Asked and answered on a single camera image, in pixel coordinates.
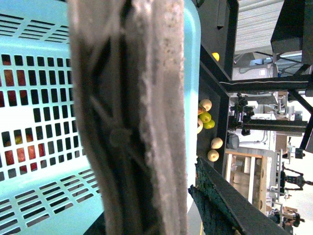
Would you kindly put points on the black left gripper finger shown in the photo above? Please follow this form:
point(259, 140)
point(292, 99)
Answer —
point(223, 210)

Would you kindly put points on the light blue plastic basket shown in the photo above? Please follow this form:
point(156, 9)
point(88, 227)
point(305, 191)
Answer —
point(47, 185)

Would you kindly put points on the yellow lemon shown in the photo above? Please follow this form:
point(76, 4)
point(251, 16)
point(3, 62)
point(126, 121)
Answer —
point(216, 56)

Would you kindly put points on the beige round fruit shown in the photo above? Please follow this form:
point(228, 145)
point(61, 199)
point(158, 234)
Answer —
point(213, 155)
point(216, 143)

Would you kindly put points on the green apple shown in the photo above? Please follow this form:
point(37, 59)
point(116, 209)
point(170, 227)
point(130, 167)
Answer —
point(205, 117)
point(209, 125)

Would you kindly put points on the beige pear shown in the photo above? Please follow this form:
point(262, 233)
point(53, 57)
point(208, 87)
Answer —
point(206, 104)

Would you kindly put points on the black metal shelf frame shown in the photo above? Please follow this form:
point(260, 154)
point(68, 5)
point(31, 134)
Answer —
point(219, 21)

